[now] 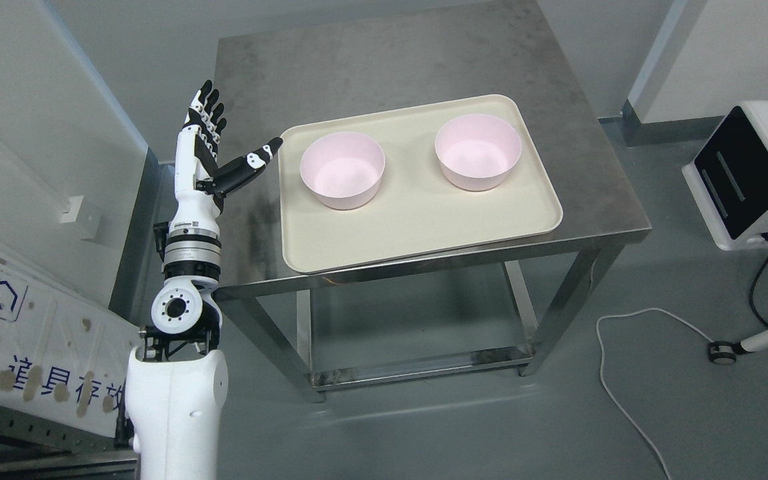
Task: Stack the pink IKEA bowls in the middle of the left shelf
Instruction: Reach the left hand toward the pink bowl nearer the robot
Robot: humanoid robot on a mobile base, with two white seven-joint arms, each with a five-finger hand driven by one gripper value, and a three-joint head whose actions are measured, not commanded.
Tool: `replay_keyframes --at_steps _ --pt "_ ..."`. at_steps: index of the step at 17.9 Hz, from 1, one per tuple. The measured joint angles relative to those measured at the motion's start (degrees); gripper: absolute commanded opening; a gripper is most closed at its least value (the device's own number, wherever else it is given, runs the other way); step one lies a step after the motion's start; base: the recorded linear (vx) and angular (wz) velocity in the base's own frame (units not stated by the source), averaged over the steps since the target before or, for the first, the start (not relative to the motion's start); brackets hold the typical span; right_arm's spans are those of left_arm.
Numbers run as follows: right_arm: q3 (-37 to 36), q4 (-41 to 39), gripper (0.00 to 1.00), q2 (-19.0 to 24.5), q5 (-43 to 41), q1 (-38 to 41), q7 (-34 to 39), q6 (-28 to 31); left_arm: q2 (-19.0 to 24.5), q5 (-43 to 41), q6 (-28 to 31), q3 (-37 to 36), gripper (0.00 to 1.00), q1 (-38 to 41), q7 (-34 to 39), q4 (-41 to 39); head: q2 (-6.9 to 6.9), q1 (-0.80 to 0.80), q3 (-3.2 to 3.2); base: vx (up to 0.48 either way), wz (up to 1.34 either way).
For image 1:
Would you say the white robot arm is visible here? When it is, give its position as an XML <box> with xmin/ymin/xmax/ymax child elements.
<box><xmin>115</xmin><ymin>207</ymin><xmax>229</xmax><ymax>479</ymax></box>

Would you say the beige plastic tray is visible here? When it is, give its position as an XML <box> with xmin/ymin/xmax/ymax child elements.
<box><xmin>277</xmin><ymin>94</ymin><xmax>563</xmax><ymax>274</ymax></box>

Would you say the white floor cable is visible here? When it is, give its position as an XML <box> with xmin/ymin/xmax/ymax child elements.
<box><xmin>596</xmin><ymin>285</ymin><xmax>768</xmax><ymax>480</ymax></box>

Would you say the white stand leg with caster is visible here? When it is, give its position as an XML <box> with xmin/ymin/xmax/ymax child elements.
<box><xmin>707</xmin><ymin>329</ymin><xmax>768</xmax><ymax>365</ymax></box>

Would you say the black power cable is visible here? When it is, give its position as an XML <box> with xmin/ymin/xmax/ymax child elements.
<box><xmin>749</xmin><ymin>232</ymin><xmax>768</xmax><ymax>328</ymax></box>

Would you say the stainless steel table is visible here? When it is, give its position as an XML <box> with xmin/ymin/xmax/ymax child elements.
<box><xmin>215</xmin><ymin>1</ymin><xmax>651</xmax><ymax>402</ymax></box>

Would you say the white wall outlet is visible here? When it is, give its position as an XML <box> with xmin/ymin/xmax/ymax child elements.
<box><xmin>60</xmin><ymin>195</ymin><xmax>103</xmax><ymax>241</ymax></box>

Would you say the white black appliance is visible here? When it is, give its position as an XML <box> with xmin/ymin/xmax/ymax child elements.
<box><xmin>681</xmin><ymin>101</ymin><xmax>768</xmax><ymax>251</ymax></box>

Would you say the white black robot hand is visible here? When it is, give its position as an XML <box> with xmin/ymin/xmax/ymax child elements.
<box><xmin>171</xmin><ymin>79</ymin><xmax>283</xmax><ymax>237</ymax></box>

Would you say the white printed panel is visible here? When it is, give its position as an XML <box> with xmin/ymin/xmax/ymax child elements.
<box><xmin>0</xmin><ymin>249</ymin><xmax>138</xmax><ymax>438</ymax></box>

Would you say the pink bowl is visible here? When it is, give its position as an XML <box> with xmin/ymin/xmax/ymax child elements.
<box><xmin>435</xmin><ymin>113</ymin><xmax>523</xmax><ymax>192</ymax></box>
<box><xmin>299</xmin><ymin>131</ymin><xmax>387</xmax><ymax>211</ymax></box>

